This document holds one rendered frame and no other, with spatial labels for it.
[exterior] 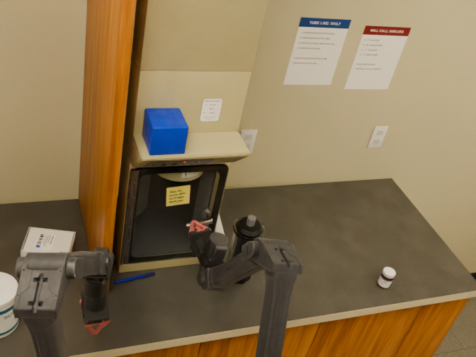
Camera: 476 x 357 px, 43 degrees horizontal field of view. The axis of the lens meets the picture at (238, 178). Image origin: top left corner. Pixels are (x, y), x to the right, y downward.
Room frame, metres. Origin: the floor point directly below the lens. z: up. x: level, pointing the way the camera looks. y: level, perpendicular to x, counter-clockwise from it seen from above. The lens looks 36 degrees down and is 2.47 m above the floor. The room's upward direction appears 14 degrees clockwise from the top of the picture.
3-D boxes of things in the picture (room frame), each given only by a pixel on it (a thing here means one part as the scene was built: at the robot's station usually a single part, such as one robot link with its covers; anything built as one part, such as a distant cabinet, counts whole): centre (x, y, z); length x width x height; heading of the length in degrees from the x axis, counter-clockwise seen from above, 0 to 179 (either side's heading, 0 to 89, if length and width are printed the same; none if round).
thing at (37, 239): (1.42, 0.57, 0.96); 0.16 x 0.12 x 0.04; 101
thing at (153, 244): (1.46, 0.17, 1.19); 0.30 x 0.01 x 0.40; 117
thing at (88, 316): (1.04, 0.29, 1.21); 0.10 x 0.07 x 0.07; 28
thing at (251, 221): (1.52, -0.08, 1.18); 0.09 x 0.09 x 0.07
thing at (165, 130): (1.38, 0.23, 1.55); 0.10 x 0.10 x 0.09; 28
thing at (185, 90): (1.58, 0.23, 1.32); 0.32 x 0.25 x 0.77; 118
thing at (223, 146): (1.42, 0.15, 1.46); 0.32 x 0.11 x 0.10; 118
